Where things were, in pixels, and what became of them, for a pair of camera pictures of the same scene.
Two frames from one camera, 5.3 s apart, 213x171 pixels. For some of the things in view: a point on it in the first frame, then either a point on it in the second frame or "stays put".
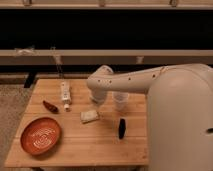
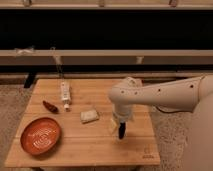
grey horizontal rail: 76,56 stays put
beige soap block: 88,116 stays put
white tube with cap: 66,95 stays put
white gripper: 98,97 → 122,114
